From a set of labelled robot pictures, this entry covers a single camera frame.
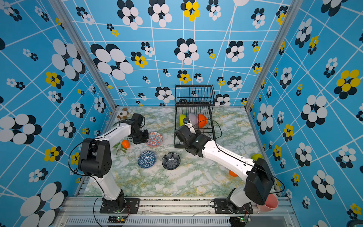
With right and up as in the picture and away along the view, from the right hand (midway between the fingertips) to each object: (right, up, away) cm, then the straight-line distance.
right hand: (195, 133), depth 81 cm
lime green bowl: (-9, +9, +18) cm, 22 cm away
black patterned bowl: (-15, -19, +8) cm, 25 cm away
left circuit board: (-41, -44, -9) cm, 61 cm away
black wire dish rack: (+1, +19, +39) cm, 43 cm away
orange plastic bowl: (+6, +7, +18) cm, 21 cm away
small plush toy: (-56, +12, +31) cm, 65 cm away
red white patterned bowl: (-27, -6, +18) cm, 33 cm away
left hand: (-30, -5, +14) cm, 33 cm away
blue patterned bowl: (-31, -17, +8) cm, 36 cm away
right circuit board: (+21, -44, -10) cm, 49 cm away
